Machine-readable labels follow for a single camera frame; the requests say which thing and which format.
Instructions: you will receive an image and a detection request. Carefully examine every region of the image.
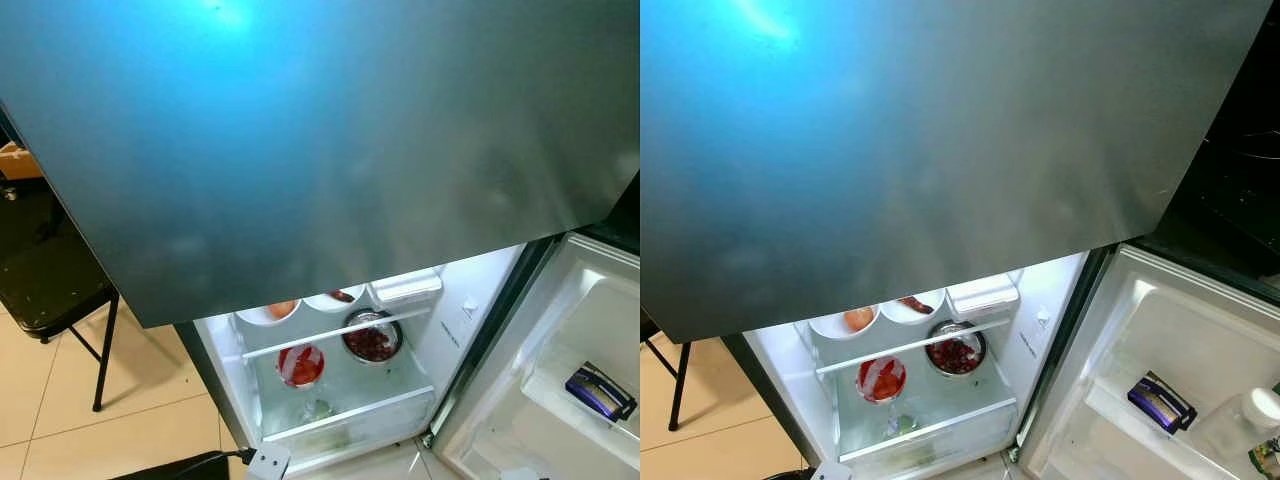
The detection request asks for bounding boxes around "grey fridge lower door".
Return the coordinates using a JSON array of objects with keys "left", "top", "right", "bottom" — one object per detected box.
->
[
  {"left": 430, "top": 232, "right": 641, "bottom": 480},
  {"left": 1010, "top": 243, "right": 1280, "bottom": 480}
]

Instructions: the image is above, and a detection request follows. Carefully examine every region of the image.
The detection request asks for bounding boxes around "glass fridge shelf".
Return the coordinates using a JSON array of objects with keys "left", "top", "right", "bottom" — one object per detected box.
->
[
  {"left": 815, "top": 318, "right": 1011, "bottom": 376},
  {"left": 262, "top": 385, "right": 438, "bottom": 441},
  {"left": 838, "top": 398, "right": 1019, "bottom": 463},
  {"left": 240, "top": 305, "right": 433, "bottom": 361}
]

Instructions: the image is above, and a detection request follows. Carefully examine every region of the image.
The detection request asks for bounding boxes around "grey fridge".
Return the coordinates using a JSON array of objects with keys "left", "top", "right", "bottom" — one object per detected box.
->
[
  {"left": 640, "top": 0, "right": 1276, "bottom": 479},
  {"left": 0, "top": 0, "right": 641, "bottom": 479}
]

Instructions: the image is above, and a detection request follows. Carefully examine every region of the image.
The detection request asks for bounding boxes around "black kitchen counter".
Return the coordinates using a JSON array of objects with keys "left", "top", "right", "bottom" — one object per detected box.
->
[
  {"left": 1130, "top": 0, "right": 1280, "bottom": 301},
  {"left": 580, "top": 170, "right": 641, "bottom": 256}
]

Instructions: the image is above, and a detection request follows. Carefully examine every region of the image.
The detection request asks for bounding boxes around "black folding chair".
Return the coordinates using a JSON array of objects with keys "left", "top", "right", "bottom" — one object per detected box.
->
[
  {"left": 0, "top": 230, "right": 121, "bottom": 413},
  {"left": 640, "top": 310, "right": 693, "bottom": 433}
]

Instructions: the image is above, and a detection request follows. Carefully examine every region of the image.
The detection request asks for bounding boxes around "white bowl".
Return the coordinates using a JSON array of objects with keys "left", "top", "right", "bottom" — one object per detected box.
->
[
  {"left": 302, "top": 285, "right": 368, "bottom": 314},
  {"left": 880, "top": 290, "right": 946, "bottom": 326},
  {"left": 235, "top": 298, "right": 303, "bottom": 328},
  {"left": 808, "top": 305, "right": 881, "bottom": 341}
]

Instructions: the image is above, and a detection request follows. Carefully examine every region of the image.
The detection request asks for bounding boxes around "white plastic container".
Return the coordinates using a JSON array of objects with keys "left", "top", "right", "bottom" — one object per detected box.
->
[
  {"left": 945, "top": 272, "right": 1023, "bottom": 319},
  {"left": 368, "top": 268, "right": 444, "bottom": 306}
]

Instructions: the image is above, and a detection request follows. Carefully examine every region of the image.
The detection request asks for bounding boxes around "wrapped bowl red food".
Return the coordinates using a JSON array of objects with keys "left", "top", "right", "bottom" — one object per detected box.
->
[
  {"left": 277, "top": 343, "right": 326, "bottom": 389},
  {"left": 855, "top": 355, "right": 908, "bottom": 404}
]

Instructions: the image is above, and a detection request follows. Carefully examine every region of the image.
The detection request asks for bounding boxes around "steel bowl red food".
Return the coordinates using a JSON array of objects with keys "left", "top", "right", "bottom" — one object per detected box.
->
[
  {"left": 923, "top": 320, "right": 989, "bottom": 378},
  {"left": 341, "top": 308, "right": 404, "bottom": 365}
]

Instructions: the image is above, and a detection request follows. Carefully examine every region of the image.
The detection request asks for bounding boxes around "black floor mat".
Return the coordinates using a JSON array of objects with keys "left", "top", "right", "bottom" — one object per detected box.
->
[{"left": 108, "top": 452, "right": 246, "bottom": 480}]

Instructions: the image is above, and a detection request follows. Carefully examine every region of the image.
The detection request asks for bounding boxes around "wooden box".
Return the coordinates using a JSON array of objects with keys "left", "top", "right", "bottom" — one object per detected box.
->
[{"left": 0, "top": 140, "right": 46, "bottom": 181}]

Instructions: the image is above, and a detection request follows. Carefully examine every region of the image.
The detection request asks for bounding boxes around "clear bottle white cap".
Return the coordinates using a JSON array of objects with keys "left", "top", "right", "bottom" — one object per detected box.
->
[{"left": 1195, "top": 387, "right": 1280, "bottom": 466}]

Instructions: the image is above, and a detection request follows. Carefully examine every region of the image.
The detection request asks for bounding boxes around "green snack bag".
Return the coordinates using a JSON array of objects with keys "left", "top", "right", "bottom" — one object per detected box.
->
[{"left": 1248, "top": 435, "right": 1280, "bottom": 476}]

